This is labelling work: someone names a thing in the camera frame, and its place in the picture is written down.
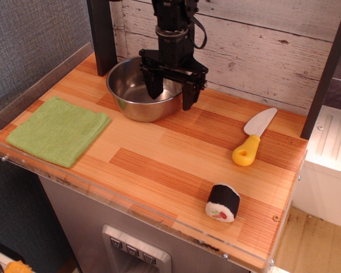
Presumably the clear acrylic table guard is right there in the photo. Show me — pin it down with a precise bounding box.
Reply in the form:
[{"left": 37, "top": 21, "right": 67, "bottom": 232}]
[{"left": 0, "top": 135, "right": 305, "bottom": 272}]

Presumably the dark right shelf post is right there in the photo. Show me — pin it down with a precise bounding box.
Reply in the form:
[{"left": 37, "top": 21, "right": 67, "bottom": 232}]
[{"left": 300, "top": 21, "right": 341, "bottom": 140}]

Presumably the plush sushi roll toy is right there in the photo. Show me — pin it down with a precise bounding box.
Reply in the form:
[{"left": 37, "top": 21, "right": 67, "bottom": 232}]
[{"left": 205, "top": 184, "right": 241, "bottom": 223}]

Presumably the stainless steel bowl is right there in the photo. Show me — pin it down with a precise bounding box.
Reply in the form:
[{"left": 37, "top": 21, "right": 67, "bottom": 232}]
[{"left": 106, "top": 56, "right": 182, "bottom": 122}]

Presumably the orange plush toy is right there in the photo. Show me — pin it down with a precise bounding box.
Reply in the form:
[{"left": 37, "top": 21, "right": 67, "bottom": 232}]
[{"left": 4, "top": 260, "right": 33, "bottom": 273}]

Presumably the dark left shelf post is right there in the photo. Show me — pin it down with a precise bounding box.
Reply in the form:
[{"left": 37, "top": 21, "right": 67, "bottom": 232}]
[{"left": 86, "top": 0, "right": 117, "bottom": 76}]

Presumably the dark shelf post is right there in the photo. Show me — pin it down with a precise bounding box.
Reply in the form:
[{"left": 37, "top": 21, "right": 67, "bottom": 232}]
[
  {"left": 300, "top": 21, "right": 341, "bottom": 140},
  {"left": 86, "top": 0, "right": 117, "bottom": 76}
]

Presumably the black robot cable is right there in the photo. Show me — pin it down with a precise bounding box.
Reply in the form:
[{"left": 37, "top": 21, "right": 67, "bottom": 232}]
[{"left": 187, "top": 15, "right": 208, "bottom": 50}]

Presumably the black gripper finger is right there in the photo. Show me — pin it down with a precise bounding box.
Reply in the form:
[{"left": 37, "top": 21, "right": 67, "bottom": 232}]
[
  {"left": 142, "top": 68, "right": 163, "bottom": 100},
  {"left": 182, "top": 81, "right": 201, "bottom": 111}
]

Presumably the green folded towel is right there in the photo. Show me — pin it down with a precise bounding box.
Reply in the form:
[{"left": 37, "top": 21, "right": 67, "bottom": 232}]
[{"left": 6, "top": 96, "right": 111, "bottom": 168}]

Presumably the silver toy fridge cabinet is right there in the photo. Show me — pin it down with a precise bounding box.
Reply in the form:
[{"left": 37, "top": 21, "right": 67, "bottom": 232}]
[{"left": 39, "top": 176, "right": 248, "bottom": 272}]

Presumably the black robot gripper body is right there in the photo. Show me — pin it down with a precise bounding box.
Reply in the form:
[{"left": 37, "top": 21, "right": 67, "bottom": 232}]
[{"left": 139, "top": 36, "right": 208, "bottom": 90}]

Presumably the toy knife yellow handle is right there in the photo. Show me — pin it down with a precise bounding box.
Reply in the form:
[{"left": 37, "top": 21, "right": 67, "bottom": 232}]
[{"left": 231, "top": 107, "right": 278, "bottom": 167}]

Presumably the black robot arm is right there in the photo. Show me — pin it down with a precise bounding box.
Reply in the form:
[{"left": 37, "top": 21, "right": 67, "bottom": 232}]
[{"left": 139, "top": 1, "right": 208, "bottom": 111}]

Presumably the white toy sink unit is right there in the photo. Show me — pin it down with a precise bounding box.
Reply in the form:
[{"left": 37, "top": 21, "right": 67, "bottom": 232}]
[{"left": 293, "top": 106, "right": 341, "bottom": 226}]

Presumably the grey ice dispenser panel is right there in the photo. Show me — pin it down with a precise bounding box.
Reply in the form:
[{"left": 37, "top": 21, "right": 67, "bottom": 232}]
[{"left": 102, "top": 225, "right": 172, "bottom": 272}]

